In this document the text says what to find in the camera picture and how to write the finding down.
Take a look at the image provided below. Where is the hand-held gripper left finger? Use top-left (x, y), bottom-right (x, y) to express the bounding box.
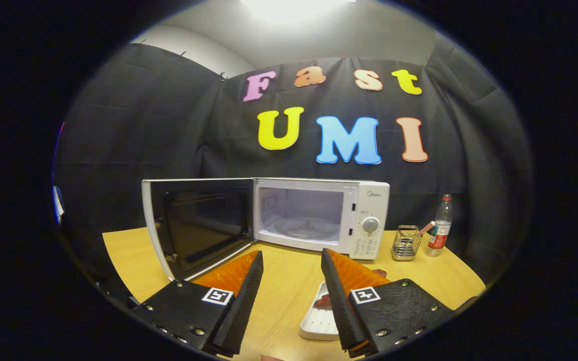
top-left (133, 250), bottom-right (264, 357)

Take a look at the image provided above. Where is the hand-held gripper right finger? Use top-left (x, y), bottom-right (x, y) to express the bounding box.
top-left (321, 248), bottom-right (455, 358)

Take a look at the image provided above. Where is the reddish brown meat strip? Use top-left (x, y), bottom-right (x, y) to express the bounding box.
top-left (315, 269), bottom-right (388, 308)

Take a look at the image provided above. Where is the white toaster oven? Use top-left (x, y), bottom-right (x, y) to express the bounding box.
top-left (141, 177), bottom-right (390, 281)

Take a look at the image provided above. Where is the white rectangular tray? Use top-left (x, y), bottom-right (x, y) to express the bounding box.
top-left (299, 281), bottom-right (341, 342)

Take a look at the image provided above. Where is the clear plastic water bottle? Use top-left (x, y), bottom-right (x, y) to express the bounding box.
top-left (424, 194), bottom-right (454, 257)

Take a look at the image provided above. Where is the metal wire holder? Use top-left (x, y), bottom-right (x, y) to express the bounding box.
top-left (392, 225), bottom-right (422, 261)

